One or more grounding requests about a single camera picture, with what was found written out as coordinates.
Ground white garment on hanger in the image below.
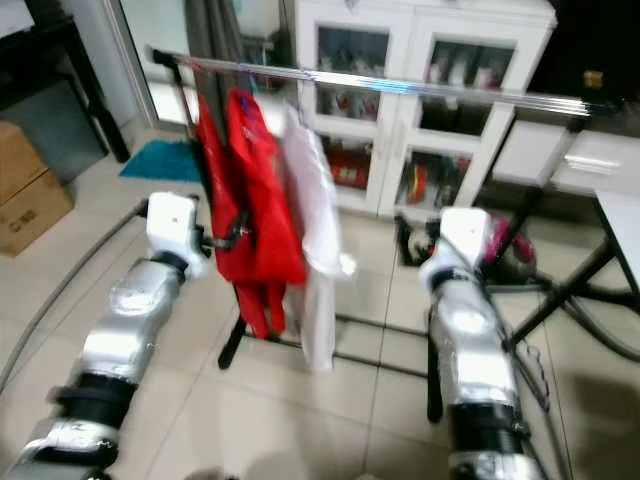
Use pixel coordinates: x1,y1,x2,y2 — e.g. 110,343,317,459
280,100,358,373

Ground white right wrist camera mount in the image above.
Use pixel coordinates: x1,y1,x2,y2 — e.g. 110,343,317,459
418,207,491,296

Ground grey board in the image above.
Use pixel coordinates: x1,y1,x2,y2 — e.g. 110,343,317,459
5,80,109,181

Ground teal floor mat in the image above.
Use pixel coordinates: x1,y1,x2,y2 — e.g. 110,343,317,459
120,138,203,183

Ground black vacuum hose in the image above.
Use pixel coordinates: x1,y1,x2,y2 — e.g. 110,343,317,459
490,280,640,336

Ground low white drawer cabinet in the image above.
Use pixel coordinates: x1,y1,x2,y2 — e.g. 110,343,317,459
490,115,640,196

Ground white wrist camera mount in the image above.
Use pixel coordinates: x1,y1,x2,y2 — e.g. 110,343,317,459
145,192,211,281
418,207,491,296

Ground black side table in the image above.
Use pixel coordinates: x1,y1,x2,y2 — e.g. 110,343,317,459
0,15,131,163

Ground grey curtain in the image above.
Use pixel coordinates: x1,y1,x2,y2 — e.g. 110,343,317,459
210,0,266,91

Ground white glass door cabinet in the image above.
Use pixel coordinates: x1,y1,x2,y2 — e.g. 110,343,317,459
290,0,558,223

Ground white framed glass door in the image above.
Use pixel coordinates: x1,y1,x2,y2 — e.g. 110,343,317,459
100,0,196,126

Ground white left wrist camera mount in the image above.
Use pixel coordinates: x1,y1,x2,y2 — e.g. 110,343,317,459
145,192,211,281

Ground printed cardboard box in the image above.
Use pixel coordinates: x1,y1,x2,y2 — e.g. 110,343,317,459
0,170,74,258

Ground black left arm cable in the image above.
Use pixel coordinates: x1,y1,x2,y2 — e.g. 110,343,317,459
0,205,151,391

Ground clothes rack with silver rail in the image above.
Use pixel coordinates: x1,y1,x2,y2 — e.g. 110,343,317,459
148,45,623,423

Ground pink vacuum cleaner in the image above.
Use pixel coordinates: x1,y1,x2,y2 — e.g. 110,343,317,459
485,215,536,266

